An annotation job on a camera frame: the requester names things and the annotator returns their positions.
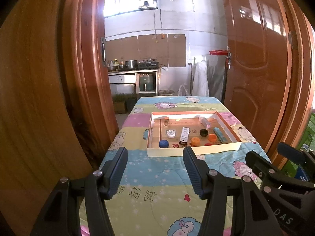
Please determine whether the light blue slim box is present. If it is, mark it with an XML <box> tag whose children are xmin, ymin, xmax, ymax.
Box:
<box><xmin>214</xmin><ymin>127</ymin><xmax>228</xmax><ymax>143</ymax></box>

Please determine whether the wooden door frame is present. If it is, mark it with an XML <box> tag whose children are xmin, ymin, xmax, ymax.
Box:
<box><xmin>271</xmin><ymin>0</ymin><xmax>315</xmax><ymax>168</ymax></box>

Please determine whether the green air fryer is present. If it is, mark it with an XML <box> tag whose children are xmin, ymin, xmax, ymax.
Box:
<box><xmin>139</xmin><ymin>74</ymin><xmax>155</xmax><ymax>91</ymax></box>

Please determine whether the gas hose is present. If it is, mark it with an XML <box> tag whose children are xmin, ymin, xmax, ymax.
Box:
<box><xmin>157</xmin><ymin>64</ymin><xmax>169</xmax><ymax>89</ymax></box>

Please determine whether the metal rod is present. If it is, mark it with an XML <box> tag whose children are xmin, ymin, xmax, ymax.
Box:
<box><xmin>188</xmin><ymin>63</ymin><xmax>195</xmax><ymax>96</ymax></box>

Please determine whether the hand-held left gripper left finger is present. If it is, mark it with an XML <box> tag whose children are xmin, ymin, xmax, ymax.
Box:
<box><xmin>31</xmin><ymin>147</ymin><xmax>128</xmax><ymax>236</ymax></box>

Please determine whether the cardboard wall sheet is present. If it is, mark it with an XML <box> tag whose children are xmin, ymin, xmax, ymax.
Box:
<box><xmin>168</xmin><ymin>34</ymin><xmax>186</xmax><ymax>67</ymax></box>
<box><xmin>121</xmin><ymin>36</ymin><xmax>139</xmax><ymax>62</ymax></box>
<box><xmin>137</xmin><ymin>34</ymin><xmax>168</xmax><ymax>63</ymax></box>
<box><xmin>105</xmin><ymin>37</ymin><xmax>122</xmax><ymax>65</ymax></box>

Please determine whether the cartoon sheep printed blanket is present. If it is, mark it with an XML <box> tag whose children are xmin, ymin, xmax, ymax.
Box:
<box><xmin>79</xmin><ymin>96</ymin><xmax>273</xmax><ymax>236</ymax></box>

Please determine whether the green box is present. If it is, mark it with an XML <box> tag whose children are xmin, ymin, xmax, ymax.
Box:
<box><xmin>283</xmin><ymin>113</ymin><xmax>315</xmax><ymax>177</ymax></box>

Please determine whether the dark planter box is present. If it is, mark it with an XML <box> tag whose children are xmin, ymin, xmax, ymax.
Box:
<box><xmin>125</xmin><ymin>96</ymin><xmax>138</xmax><ymax>113</ymax></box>

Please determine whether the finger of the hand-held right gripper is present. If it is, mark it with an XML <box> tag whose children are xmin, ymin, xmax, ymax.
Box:
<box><xmin>277</xmin><ymin>142</ymin><xmax>306</xmax><ymax>163</ymax></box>
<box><xmin>246</xmin><ymin>150</ymin><xmax>280</xmax><ymax>193</ymax></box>

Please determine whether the kitchen counter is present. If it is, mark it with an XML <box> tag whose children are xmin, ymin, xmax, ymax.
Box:
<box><xmin>108</xmin><ymin>69</ymin><xmax>159</xmax><ymax>96</ymax></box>

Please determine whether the metal latch plate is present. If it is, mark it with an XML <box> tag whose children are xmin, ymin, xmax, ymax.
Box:
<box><xmin>100</xmin><ymin>37</ymin><xmax>107</xmax><ymax>67</ymax></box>

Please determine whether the wooden planter box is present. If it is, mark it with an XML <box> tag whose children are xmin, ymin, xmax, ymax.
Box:
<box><xmin>113</xmin><ymin>95</ymin><xmax>127</xmax><ymax>115</ymax></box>

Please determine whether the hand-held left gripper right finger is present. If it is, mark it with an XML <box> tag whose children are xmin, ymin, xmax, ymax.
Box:
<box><xmin>183</xmin><ymin>146</ymin><xmax>283</xmax><ymax>236</ymax></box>

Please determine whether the hanging cord with orange switch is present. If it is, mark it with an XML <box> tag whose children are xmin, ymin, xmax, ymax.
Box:
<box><xmin>153</xmin><ymin>10</ymin><xmax>166</xmax><ymax>42</ymax></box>

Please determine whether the black gas stove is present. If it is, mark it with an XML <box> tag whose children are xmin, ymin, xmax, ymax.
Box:
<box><xmin>137</xmin><ymin>59</ymin><xmax>159</xmax><ymax>69</ymax></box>

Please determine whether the white plastic wrapped panel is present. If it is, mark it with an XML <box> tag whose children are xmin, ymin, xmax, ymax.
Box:
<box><xmin>192</xmin><ymin>62</ymin><xmax>209</xmax><ymax>97</ymax></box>

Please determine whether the grey wrapped panel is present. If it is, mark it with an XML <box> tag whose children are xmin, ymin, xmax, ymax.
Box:
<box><xmin>205</xmin><ymin>55</ymin><xmax>227</xmax><ymax>101</ymax></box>

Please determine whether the wooden wall panel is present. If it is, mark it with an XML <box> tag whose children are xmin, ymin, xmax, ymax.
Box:
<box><xmin>0</xmin><ymin>0</ymin><xmax>99</xmax><ymax>236</ymax></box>

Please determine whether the metal door handle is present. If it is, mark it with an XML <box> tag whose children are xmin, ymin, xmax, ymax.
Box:
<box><xmin>226</xmin><ymin>45</ymin><xmax>232</xmax><ymax>70</ymax></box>

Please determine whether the white plastic bag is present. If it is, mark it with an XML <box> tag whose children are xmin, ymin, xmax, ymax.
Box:
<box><xmin>178</xmin><ymin>85</ymin><xmax>191</xmax><ymax>97</ymax></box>

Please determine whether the orange-rimmed cardboard tray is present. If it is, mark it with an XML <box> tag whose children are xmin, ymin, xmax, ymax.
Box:
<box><xmin>147</xmin><ymin>111</ymin><xmax>242</xmax><ymax>157</ymax></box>

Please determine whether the wooden door with handle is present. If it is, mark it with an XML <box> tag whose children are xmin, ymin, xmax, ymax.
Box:
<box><xmin>218</xmin><ymin>0</ymin><xmax>293</xmax><ymax>153</ymax></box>

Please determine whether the white printed box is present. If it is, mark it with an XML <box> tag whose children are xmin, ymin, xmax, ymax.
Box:
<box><xmin>179</xmin><ymin>127</ymin><xmax>190</xmax><ymax>145</ymax></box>

